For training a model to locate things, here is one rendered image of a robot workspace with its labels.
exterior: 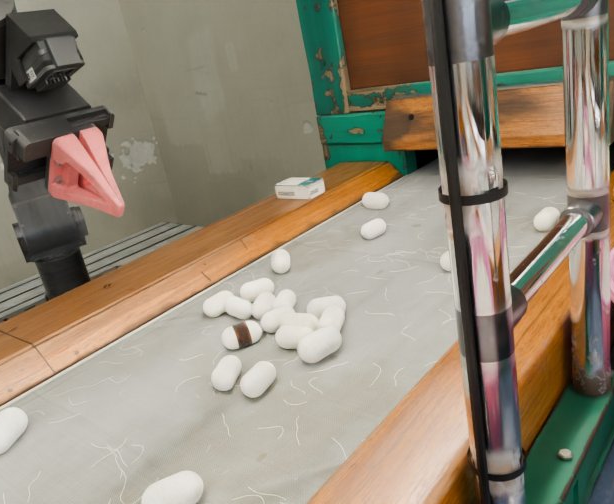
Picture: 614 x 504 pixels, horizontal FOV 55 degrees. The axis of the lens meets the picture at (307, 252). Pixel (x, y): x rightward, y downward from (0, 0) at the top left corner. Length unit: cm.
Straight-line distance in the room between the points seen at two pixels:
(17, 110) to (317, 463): 40
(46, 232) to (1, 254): 173
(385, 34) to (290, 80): 124
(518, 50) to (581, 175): 47
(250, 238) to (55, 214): 29
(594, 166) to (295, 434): 24
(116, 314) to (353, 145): 52
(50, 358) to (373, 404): 29
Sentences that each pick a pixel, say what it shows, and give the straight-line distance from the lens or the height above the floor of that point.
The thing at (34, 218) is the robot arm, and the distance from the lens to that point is 85.
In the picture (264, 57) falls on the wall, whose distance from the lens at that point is 220.
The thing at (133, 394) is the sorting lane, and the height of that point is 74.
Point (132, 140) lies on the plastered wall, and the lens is 280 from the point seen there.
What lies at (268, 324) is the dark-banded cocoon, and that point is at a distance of 49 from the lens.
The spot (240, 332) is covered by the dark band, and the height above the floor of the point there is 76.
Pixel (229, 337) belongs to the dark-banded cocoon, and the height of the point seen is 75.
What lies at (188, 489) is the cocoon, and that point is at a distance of 34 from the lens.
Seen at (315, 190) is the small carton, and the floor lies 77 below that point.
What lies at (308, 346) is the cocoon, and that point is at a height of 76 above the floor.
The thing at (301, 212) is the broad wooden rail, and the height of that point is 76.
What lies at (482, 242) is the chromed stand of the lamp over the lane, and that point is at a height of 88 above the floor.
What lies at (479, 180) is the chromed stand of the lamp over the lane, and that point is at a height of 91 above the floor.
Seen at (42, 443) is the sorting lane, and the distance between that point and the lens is 46.
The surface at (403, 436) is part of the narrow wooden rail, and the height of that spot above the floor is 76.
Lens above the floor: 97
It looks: 20 degrees down
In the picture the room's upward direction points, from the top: 11 degrees counter-clockwise
